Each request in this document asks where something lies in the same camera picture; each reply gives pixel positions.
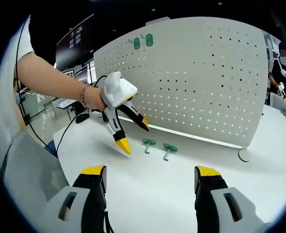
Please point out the black computer mouse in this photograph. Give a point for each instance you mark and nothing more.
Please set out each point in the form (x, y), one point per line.
(82, 118)

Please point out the grey storage shelf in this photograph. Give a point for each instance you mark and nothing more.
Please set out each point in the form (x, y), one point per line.
(269, 48)

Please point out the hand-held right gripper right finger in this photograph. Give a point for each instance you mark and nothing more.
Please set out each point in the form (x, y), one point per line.
(232, 213)

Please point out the large dark wall screen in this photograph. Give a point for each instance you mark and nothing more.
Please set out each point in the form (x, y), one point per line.
(77, 38)

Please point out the person's own body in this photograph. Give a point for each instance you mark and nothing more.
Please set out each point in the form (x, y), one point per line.
(7, 85)

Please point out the green hook assembly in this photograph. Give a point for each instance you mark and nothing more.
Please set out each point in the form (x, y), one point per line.
(148, 142)
(148, 40)
(169, 147)
(137, 43)

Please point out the white perforated mounting plate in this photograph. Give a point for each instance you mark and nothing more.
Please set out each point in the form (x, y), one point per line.
(194, 85)

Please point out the blue chair seat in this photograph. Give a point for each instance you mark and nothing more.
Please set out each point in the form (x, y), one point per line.
(50, 146)

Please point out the person's left hand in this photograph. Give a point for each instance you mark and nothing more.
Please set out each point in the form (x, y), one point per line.
(94, 100)

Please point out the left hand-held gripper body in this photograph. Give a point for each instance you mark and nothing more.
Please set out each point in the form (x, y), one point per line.
(118, 92)

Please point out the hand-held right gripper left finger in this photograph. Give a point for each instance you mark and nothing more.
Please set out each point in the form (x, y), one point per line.
(70, 213)

